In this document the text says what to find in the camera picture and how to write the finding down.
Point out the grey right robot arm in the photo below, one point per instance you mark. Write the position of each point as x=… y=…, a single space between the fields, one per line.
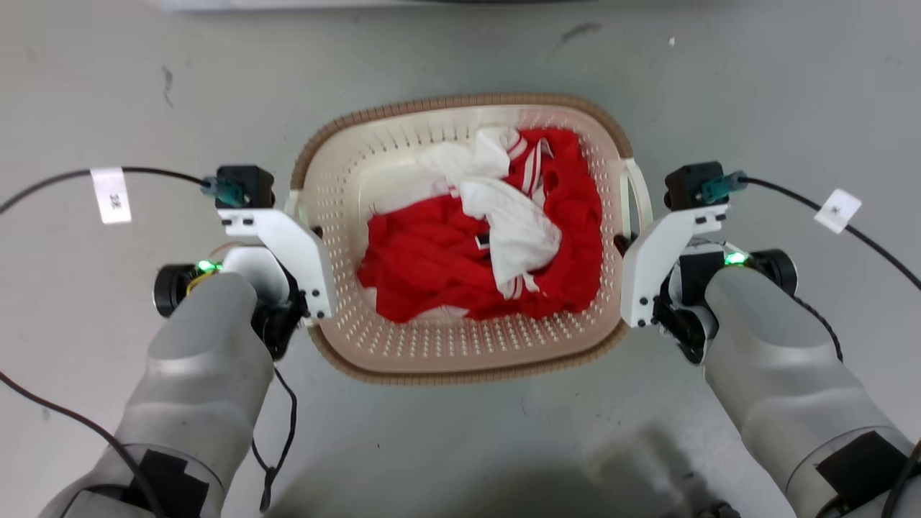
x=784 y=360

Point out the white left camera mount bracket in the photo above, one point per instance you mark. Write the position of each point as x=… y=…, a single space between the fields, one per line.
x=295 y=252

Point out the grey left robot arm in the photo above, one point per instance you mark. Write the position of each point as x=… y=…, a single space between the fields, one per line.
x=194 y=381

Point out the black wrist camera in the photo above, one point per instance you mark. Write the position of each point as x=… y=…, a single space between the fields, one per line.
x=687 y=183
x=248 y=185

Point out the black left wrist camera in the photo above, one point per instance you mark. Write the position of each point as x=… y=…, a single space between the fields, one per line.
x=248 y=185

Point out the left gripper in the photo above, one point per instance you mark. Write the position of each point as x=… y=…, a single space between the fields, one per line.
x=277 y=316

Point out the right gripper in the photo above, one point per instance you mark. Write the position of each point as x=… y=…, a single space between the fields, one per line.
x=687 y=316

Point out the white right camera mount bracket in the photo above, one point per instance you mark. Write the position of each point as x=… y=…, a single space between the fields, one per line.
x=658 y=266

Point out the red garment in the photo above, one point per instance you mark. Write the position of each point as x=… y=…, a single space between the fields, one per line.
x=424 y=259

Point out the white garment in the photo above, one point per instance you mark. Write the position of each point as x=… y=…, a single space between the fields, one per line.
x=514 y=223

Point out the dark robot base part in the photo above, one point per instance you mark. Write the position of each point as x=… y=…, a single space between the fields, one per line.
x=716 y=509

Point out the beige perforated plastic laundry basket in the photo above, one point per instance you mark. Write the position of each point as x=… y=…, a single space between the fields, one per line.
x=360 y=180

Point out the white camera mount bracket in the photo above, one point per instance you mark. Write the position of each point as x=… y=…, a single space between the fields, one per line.
x=658 y=266
x=295 y=252

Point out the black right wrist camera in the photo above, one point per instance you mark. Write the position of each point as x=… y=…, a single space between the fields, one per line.
x=687 y=183

